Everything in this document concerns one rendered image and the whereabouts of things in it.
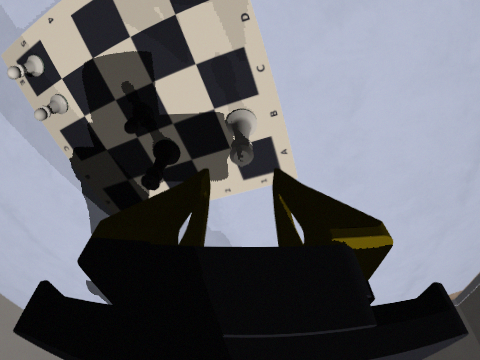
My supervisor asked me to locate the white pawn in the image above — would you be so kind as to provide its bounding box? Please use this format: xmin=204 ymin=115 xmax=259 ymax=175
xmin=34 ymin=94 xmax=68 ymax=121
xmin=7 ymin=55 xmax=45 ymax=79

